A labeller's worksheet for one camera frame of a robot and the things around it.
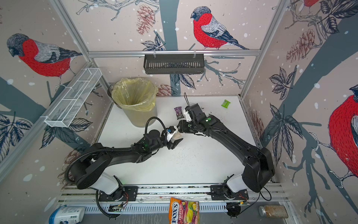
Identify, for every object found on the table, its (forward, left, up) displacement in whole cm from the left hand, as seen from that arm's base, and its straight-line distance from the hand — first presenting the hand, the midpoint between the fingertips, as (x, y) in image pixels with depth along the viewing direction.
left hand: (181, 132), depth 82 cm
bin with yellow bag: (+31, +34, -2) cm, 46 cm away
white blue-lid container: (-39, +54, -8) cm, 67 cm away
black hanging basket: (+53, +6, +13) cm, 55 cm away
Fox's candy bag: (-38, -1, -10) cm, 39 cm away
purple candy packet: (+23, +2, -13) cm, 27 cm away
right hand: (+2, +1, +4) cm, 5 cm away
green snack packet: (+35, -37, -13) cm, 52 cm away
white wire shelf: (+13, +62, +17) cm, 65 cm away
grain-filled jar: (-37, -44, -9) cm, 59 cm away
